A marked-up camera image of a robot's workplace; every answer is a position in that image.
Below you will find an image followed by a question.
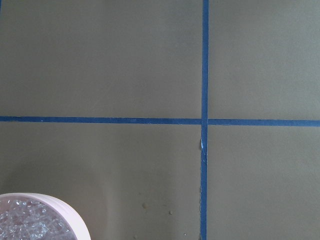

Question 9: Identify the pile of clear ice cubes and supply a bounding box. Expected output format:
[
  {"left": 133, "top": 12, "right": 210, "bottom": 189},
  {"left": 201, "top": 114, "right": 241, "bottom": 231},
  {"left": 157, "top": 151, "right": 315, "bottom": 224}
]
[{"left": 0, "top": 197, "right": 75, "bottom": 240}]

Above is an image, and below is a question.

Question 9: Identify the pink bowl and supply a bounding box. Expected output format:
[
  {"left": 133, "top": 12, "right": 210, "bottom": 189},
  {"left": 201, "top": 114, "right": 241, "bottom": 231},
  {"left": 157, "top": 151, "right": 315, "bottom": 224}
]
[{"left": 0, "top": 193, "right": 91, "bottom": 240}]

